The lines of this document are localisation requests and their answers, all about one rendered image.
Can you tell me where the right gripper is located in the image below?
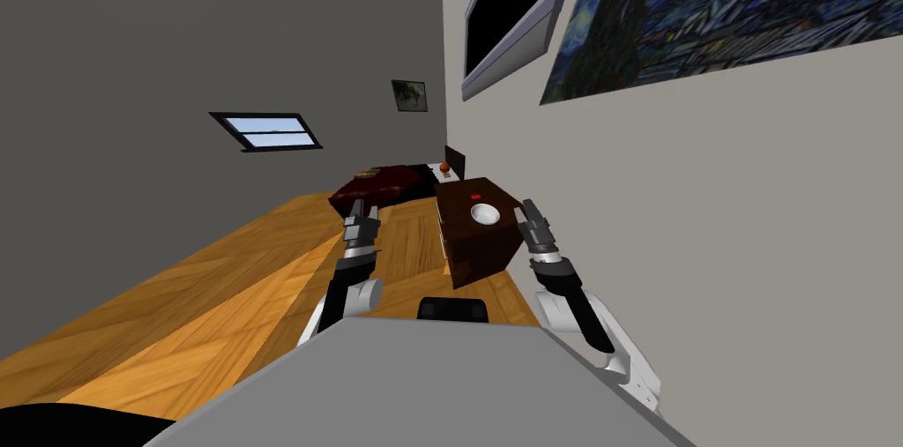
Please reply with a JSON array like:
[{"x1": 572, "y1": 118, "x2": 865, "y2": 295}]
[{"x1": 512, "y1": 197, "x2": 560, "y2": 256}]

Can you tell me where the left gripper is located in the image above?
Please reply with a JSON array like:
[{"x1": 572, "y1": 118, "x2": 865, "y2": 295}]
[{"x1": 342, "y1": 198, "x2": 383, "y2": 250}]

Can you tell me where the dark red bed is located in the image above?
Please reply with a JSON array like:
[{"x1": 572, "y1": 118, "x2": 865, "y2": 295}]
[{"x1": 327, "y1": 164, "x2": 440, "y2": 220}]

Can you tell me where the white bowl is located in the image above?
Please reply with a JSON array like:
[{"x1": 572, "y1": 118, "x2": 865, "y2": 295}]
[{"x1": 469, "y1": 203, "x2": 503, "y2": 228}]

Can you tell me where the dark brown wooden nightstand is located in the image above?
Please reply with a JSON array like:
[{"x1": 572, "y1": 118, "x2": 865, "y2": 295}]
[{"x1": 433, "y1": 177, "x2": 527, "y2": 292}]

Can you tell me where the white nightstand with orange lamp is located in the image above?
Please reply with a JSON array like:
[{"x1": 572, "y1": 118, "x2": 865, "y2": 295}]
[{"x1": 434, "y1": 145, "x2": 467, "y2": 184}]

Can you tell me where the small dark framed picture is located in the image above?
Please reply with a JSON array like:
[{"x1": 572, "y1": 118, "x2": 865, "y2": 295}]
[{"x1": 391, "y1": 79, "x2": 429, "y2": 115}]

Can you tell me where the black framed window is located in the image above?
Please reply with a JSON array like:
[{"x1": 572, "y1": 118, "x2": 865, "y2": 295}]
[{"x1": 207, "y1": 111, "x2": 325, "y2": 154}]

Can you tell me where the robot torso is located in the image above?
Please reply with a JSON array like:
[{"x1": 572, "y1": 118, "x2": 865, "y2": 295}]
[{"x1": 140, "y1": 297, "x2": 701, "y2": 447}]

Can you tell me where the grey framed black television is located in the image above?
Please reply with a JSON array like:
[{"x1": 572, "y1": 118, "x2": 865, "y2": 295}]
[{"x1": 461, "y1": 0, "x2": 584, "y2": 103}]

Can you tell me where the blue starry night painting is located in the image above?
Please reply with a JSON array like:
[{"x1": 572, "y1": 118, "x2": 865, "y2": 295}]
[{"x1": 539, "y1": 0, "x2": 903, "y2": 108}]

